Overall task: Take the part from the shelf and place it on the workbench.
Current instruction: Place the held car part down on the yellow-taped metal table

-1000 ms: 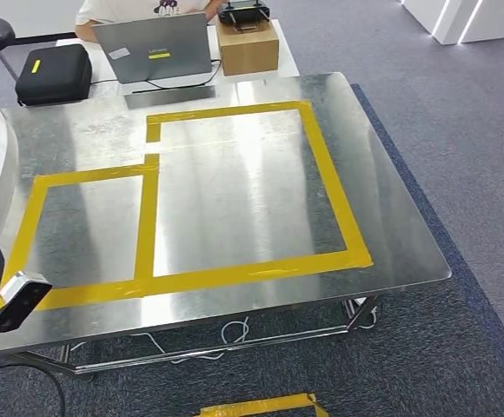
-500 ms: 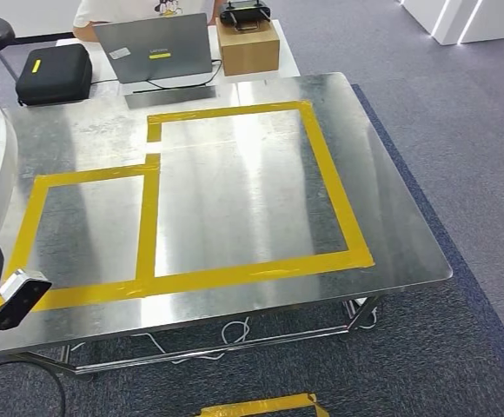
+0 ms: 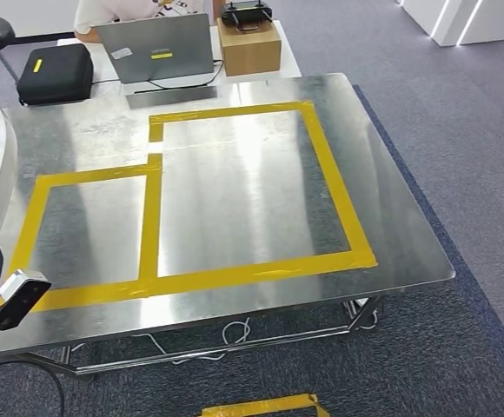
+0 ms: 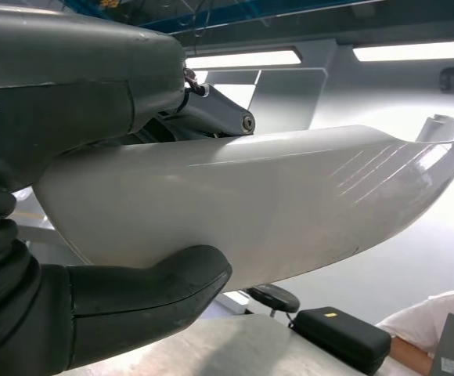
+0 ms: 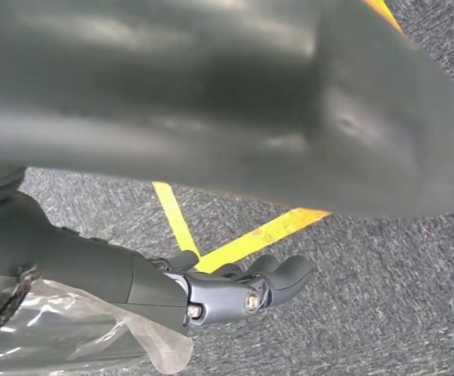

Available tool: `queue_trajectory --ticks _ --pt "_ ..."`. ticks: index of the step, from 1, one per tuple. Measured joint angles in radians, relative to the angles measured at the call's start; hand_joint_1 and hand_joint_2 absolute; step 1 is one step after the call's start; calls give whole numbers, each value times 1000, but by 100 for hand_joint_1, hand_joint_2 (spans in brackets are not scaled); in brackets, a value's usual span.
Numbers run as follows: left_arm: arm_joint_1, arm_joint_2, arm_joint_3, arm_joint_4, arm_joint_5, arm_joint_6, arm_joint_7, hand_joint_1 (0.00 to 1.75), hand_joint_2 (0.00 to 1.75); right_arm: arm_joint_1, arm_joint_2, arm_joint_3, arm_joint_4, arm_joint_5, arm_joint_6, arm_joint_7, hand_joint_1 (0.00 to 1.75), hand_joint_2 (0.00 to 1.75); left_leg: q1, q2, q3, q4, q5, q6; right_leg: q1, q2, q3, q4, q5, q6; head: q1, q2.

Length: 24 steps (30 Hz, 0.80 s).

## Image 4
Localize ceiling light strip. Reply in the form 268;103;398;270
186;48;302;71
351;39;454;63

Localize black round stool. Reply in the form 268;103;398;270
245;284;302;319

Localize person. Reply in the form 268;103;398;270
375;287;454;376

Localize black zip case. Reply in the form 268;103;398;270
289;305;392;376

